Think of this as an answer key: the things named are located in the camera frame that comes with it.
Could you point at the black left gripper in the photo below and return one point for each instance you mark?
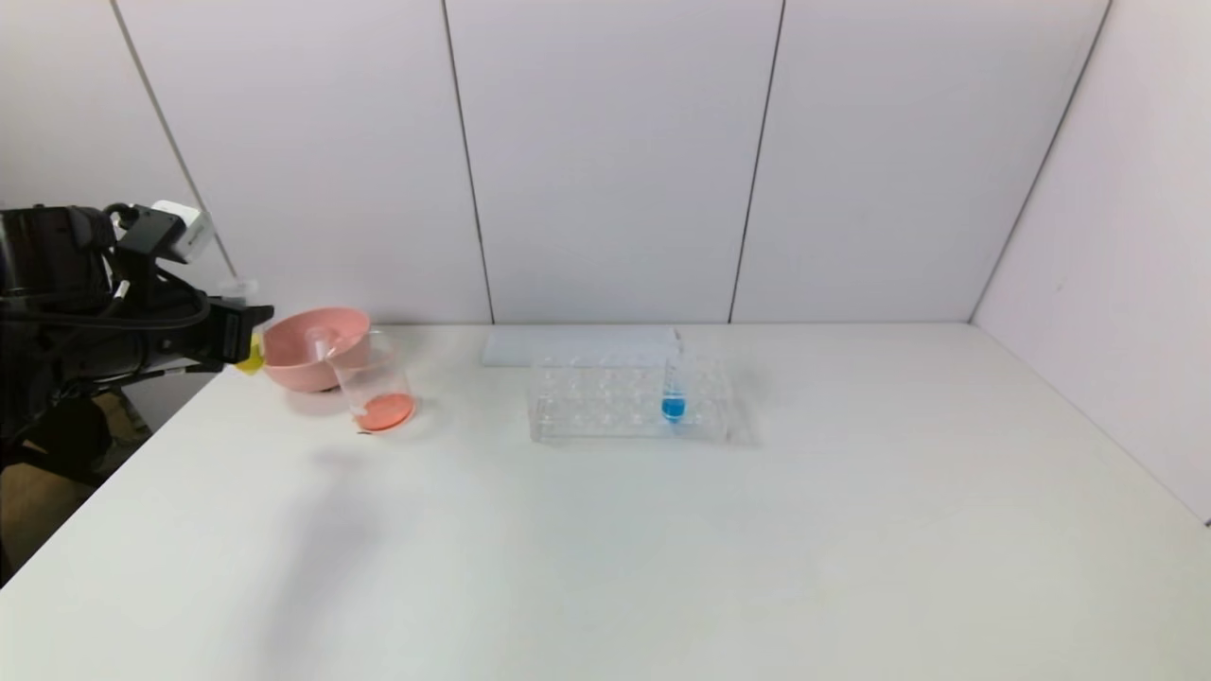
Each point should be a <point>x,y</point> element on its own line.
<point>234,331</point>

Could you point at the test tube with yellow pigment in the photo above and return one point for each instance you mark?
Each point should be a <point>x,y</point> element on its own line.
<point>249,355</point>

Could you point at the test tube with red pigment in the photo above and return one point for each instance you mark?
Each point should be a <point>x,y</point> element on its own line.
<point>326,345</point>

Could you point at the clear glass beaker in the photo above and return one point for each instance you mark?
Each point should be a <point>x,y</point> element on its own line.
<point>383,411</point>

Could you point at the test tube with blue pigment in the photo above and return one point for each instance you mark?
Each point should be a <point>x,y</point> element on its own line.
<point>673,408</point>

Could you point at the clear acrylic test tube rack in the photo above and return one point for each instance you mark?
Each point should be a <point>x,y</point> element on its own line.
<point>705,416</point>

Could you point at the pink plastic bowl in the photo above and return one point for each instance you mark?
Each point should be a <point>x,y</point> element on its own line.
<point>307,355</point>

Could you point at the black chair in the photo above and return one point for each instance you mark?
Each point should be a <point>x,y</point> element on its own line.
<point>47,445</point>

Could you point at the white paper sheet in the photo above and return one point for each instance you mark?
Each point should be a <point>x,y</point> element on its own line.
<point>516,348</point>

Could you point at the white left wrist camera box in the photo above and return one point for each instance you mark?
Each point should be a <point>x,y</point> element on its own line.
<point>184,230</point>

